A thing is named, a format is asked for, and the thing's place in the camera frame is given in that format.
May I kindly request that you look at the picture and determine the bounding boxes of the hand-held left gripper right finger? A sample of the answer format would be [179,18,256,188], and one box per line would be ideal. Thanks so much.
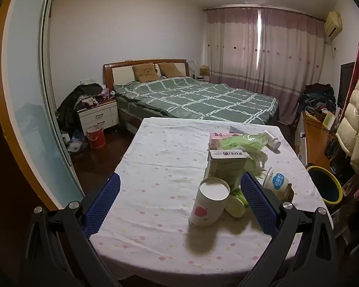
[236,172,340,287]

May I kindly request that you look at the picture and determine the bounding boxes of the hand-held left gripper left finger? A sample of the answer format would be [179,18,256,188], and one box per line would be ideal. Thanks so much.
[19,172,122,287]

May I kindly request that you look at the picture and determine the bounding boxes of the green plastic cup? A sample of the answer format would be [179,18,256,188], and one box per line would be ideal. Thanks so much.
[224,188,249,218]

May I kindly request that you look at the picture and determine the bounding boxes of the white bottle with blue label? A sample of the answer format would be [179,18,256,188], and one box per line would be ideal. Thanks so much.
[262,167,289,199]

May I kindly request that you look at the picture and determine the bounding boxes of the green and white carton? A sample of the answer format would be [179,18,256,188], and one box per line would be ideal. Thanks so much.
[204,149,247,187]

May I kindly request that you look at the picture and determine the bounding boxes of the white paper cup pink print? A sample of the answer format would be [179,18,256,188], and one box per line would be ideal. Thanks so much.
[188,178,230,228]

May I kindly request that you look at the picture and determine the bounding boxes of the pale green plastic bag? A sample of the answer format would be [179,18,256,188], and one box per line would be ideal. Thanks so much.
[217,133,270,175]

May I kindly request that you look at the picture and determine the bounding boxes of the small white bottle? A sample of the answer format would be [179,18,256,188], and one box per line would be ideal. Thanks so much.
[263,130,281,150]

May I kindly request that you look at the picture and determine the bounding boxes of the dark bin yellow-green rim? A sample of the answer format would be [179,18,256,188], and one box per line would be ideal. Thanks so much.
[306,164,344,205]

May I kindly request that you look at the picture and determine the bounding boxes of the pink box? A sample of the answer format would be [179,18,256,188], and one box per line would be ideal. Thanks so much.
[209,132,231,150]

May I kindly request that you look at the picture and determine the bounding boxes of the red bucket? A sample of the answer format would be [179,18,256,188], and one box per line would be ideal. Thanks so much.
[86,126,106,149]

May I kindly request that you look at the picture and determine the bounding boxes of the clear plastic bags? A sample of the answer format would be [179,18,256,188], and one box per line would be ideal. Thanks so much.
[66,132,88,154]

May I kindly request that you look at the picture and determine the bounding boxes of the white nightstand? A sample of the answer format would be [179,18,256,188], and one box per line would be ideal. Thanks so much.
[77,97,119,136]

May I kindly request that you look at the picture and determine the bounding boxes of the dark clothes pile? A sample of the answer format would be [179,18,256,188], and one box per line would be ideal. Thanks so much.
[56,83,104,132]

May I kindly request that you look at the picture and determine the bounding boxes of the green booklet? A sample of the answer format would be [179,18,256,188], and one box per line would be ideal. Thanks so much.
[322,112,336,130]

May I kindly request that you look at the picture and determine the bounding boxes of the mixed clothes heap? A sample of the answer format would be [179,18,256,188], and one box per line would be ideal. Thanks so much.
[299,83,337,117]

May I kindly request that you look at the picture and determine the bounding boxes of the green plaid blanket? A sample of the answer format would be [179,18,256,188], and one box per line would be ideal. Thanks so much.
[113,77,279,123]

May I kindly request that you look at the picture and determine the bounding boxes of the cream puffer jacket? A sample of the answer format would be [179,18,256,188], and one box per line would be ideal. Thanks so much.
[335,46,359,174]

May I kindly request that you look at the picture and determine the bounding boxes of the frosted glass wardrobe door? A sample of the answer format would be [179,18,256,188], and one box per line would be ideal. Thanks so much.
[0,0,84,210]

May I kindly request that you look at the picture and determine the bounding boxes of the wooden bed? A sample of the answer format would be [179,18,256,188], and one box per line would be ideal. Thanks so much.
[103,59,280,129]

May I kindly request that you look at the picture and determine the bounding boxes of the brown pillow with face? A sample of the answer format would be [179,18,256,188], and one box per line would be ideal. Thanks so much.
[132,63,160,82]

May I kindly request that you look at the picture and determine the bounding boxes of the pink and white curtain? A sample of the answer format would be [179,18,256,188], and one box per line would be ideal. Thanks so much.
[256,8,326,124]
[206,8,262,93]

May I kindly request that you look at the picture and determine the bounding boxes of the black television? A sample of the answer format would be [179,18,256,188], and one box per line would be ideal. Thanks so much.
[338,62,356,110]

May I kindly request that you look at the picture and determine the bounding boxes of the plain brown pillow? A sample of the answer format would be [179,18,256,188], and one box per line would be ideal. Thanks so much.
[158,62,183,77]

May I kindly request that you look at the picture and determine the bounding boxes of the beige air conditioner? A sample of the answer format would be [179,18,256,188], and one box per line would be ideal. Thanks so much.
[324,11,342,40]

